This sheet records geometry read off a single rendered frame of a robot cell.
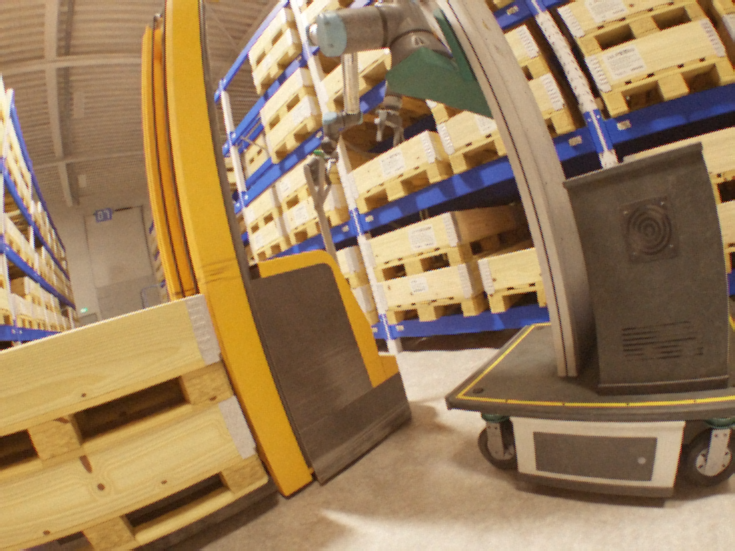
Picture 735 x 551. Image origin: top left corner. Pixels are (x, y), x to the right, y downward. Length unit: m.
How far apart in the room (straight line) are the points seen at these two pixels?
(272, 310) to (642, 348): 1.09
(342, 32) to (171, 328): 0.99
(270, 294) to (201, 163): 0.54
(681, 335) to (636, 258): 0.20
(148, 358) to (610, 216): 1.22
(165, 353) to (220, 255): 0.38
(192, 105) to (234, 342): 0.90
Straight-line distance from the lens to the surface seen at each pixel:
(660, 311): 0.80
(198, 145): 1.30
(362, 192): 2.59
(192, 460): 1.13
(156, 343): 1.04
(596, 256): 0.78
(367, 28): 1.04
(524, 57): 2.08
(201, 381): 1.07
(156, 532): 1.22
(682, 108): 2.01
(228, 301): 1.16
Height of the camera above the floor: 0.78
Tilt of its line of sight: 2 degrees down
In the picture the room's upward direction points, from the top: 16 degrees counter-clockwise
